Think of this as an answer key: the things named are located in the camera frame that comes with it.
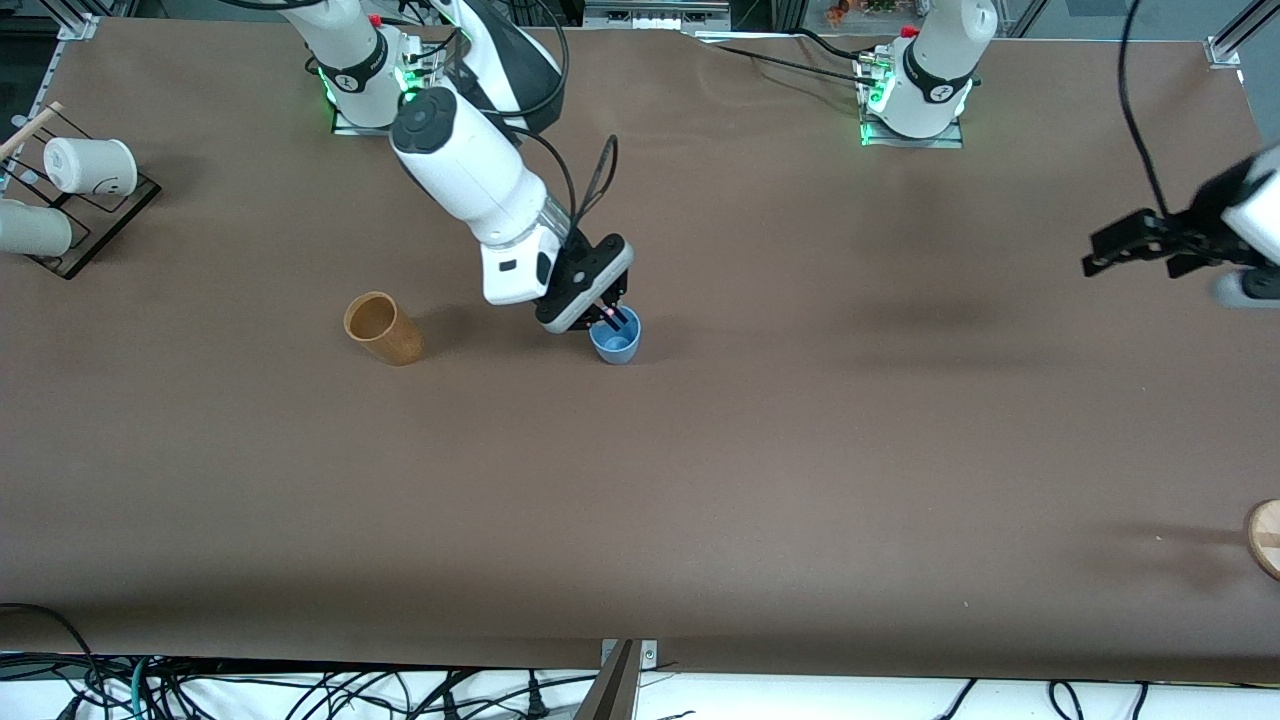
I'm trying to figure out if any brown wooden cup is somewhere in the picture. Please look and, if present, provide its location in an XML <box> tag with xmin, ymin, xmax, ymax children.
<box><xmin>343</xmin><ymin>291</ymin><xmax>425</xmax><ymax>367</ymax></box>

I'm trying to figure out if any blue cup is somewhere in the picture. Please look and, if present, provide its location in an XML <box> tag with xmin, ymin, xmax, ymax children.
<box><xmin>588</xmin><ymin>305</ymin><xmax>643</xmax><ymax>367</ymax></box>

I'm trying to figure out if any black floor cable loop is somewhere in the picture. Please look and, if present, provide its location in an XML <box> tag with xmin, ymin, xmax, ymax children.
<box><xmin>0</xmin><ymin>602</ymin><xmax>106</xmax><ymax>701</ymax></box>

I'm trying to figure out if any black cable on table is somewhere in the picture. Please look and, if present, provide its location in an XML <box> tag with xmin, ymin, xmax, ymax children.
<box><xmin>700</xmin><ymin>30</ymin><xmax>883</xmax><ymax>87</ymax></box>

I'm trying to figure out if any aluminium frame profile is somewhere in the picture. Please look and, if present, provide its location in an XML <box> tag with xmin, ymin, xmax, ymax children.
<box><xmin>38</xmin><ymin>0</ymin><xmax>103</xmax><ymax>43</ymax></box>
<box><xmin>1205</xmin><ymin>0</ymin><xmax>1280</xmax><ymax>69</ymax></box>

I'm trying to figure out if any wooden rack stick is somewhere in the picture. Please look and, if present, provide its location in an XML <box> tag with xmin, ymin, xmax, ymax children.
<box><xmin>0</xmin><ymin>101</ymin><xmax>64</xmax><ymax>161</ymax></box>

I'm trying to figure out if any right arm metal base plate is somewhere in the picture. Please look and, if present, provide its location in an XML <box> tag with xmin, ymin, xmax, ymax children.
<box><xmin>331</xmin><ymin>40</ymin><xmax>441</xmax><ymax>137</ymax></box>

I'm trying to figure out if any dark grey post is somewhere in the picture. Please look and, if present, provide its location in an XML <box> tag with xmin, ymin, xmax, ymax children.
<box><xmin>574</xmin><ymin>640</ymin><xmax>642</xmax><ymax>720</ymax></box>

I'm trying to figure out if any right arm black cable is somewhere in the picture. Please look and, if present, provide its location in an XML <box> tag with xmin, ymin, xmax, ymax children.
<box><xmin>440</xmin><ymin>0</ymin><xmax>621</xmax><ymax>246</ymax></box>

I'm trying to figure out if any round wooden disc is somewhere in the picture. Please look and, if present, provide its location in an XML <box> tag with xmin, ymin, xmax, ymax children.
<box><xmin>1244</xmin><ymin>498</ymin><xmax>1280</xmax><ymax>582</ymax></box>

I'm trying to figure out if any white power strip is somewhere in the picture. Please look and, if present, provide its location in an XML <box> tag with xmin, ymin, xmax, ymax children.
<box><xmin>582</xmin><ymin>0</ymin><xmax>733</xmax><ymax>33</ymax></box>

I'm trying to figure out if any black wire cup rack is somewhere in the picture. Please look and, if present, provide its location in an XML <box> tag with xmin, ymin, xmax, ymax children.
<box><xmin>0</xmin><ymin>105</ymin><xmax>163</xmax><ymax>281</ymax></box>

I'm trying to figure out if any white cup with print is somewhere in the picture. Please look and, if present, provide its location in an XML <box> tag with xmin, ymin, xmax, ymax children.
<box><xmin>42</xmin><ymin>136</ymin><xmax>139</xmax><ymax>197</ymax></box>

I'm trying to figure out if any plain white cup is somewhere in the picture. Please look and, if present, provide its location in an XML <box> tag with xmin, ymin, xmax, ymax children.
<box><xmin>0</xmin><ymin>199</ymin><xmax>74</xmax><ymax>257</ymax></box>

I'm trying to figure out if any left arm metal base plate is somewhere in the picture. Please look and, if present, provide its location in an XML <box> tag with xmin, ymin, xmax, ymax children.
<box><xmin>859</xmin><ymin>58</ymin><xmax>964</xmax><ymax>150</ymax></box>

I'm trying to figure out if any brown table cover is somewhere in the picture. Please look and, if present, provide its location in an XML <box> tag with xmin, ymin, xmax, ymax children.
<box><xmin>0</xmin><ymin>15</ymin><xmax>1280</xmax><ymax>687</ymax></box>

